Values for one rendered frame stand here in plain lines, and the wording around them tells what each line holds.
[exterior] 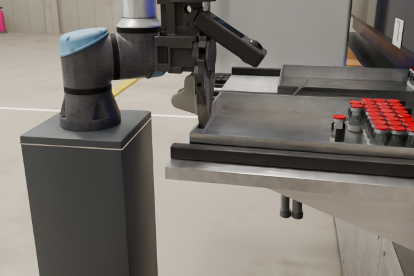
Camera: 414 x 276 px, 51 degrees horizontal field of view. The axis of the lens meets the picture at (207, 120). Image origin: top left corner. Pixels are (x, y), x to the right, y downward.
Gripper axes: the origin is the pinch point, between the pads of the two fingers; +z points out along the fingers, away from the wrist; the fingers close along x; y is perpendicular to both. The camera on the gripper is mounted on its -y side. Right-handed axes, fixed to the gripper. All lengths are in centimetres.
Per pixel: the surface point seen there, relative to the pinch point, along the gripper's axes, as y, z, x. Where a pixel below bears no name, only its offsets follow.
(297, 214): -18, 71, -98
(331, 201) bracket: -20.3, 11.2, 2.6
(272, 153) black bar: -11.1, 1.7, 8.0
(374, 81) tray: -34, 4, -52
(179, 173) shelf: 1.8, 4.5, 11.0
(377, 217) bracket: -27.3, 13.2, 2.5
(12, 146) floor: 181, 91, -191
